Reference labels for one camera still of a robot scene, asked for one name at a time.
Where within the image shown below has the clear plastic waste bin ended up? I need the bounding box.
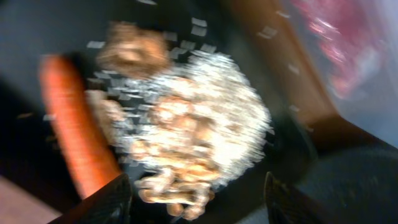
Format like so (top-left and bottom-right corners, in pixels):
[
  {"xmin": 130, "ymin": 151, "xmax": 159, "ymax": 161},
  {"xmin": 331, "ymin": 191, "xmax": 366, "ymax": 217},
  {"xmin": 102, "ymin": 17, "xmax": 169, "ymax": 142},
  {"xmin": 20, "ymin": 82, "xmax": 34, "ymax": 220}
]
[{"xmin": 281, "ymin": 0, "xmax": 397, "ymax": 146}]

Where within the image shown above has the round black serving tray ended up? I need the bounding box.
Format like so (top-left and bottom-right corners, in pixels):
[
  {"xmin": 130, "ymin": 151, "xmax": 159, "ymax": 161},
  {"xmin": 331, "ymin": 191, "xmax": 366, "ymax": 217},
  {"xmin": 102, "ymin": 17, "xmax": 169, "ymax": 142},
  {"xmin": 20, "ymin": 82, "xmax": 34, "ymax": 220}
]
[{"xmin": 239, "ymin": 126, "xmax": 397, "ymax": 223}]

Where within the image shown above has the orange carrot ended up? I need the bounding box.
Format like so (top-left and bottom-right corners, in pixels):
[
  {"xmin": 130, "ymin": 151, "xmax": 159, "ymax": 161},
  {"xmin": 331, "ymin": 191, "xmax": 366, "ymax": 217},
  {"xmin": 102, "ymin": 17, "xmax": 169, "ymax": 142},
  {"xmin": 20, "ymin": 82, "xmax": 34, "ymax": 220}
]
[{"xmin": 39, "ymin": 55, "xmax": 121, "ymax": 198}]

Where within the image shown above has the food scraps pile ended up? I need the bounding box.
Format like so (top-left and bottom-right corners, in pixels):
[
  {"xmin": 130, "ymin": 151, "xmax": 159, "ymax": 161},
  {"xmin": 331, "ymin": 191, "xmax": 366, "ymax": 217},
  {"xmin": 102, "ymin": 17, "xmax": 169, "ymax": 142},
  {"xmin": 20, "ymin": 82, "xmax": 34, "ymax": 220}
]
[{"xmin": 86, "ymin": 50, "xmax": 272, "ymax": 220}]

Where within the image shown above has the red snack wrapper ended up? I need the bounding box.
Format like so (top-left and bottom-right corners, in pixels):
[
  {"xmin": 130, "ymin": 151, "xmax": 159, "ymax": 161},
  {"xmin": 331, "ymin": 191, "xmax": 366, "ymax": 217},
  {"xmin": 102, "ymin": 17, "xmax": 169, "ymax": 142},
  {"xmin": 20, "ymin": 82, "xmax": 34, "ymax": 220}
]
[{"xmin": 291, "ymin": 0, "xmax": 397, "ymax": 100}]

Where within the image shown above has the brown food lump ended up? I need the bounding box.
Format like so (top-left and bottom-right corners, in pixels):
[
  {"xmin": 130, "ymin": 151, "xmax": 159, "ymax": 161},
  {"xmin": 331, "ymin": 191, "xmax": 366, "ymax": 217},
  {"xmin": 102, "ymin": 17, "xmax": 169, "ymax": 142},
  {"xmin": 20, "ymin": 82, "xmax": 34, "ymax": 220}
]
[{"xmin": 96, "ymin": 21, "xmax": 171, "ymax": 79}]

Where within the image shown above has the black rectangular tray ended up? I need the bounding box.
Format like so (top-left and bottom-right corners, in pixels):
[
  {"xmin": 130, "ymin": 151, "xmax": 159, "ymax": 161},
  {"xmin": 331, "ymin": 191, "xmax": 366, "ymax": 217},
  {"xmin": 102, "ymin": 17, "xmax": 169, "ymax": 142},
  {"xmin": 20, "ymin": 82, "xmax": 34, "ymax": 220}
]
[{"xmin": 1, "ymin": 0, "xmax": 317, "ymax": 223}]

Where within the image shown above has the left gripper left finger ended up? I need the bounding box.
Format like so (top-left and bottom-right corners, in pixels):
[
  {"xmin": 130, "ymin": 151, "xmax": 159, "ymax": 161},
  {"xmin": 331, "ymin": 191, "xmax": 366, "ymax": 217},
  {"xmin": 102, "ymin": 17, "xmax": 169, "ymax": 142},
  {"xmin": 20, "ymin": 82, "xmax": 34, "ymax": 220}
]
[{"xmin": 49, "ymin": 174, "xmax": 132, "ymax": 224}]

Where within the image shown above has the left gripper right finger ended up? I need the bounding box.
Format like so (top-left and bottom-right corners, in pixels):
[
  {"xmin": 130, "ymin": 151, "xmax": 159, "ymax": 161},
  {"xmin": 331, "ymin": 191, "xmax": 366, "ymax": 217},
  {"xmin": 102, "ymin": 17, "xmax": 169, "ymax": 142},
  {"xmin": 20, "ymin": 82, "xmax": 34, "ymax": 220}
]
[{"xmin": 264, "ymin": 172, "xmax": 347, "ymax": 224}]

